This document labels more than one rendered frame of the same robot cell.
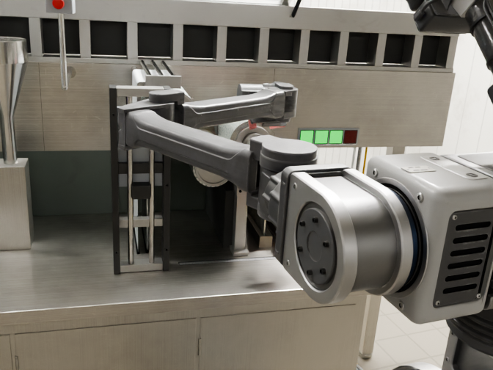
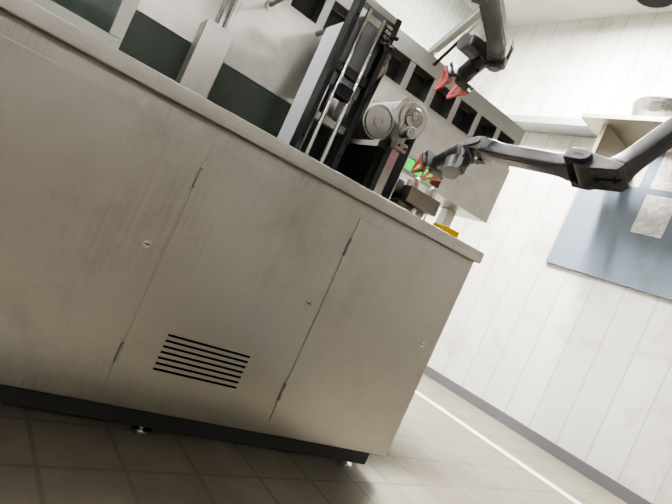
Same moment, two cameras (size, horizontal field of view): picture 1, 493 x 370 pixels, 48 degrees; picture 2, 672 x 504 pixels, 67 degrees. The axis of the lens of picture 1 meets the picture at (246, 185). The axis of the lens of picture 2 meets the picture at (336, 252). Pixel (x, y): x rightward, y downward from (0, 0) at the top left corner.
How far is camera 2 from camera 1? 1.15 m
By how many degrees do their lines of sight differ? 25
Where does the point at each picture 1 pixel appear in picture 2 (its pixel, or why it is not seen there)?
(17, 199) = (213, 60)
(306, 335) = (422, 281)
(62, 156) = (227, 72)
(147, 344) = (311, 221)
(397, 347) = not seen: hidden behind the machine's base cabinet
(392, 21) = (488, 109)
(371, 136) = (448, 188)
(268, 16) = (419, 55)
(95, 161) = (251, 93)
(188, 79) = not seen: hidden behind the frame
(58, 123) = (239, 41)
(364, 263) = not seen: outside the picture
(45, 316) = (256, 136)
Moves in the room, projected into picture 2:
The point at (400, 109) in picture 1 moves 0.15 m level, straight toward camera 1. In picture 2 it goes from (472, 178) to (481, 174)
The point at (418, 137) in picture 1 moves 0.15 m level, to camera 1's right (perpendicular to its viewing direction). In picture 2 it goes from (475, 207) to (498, 219)
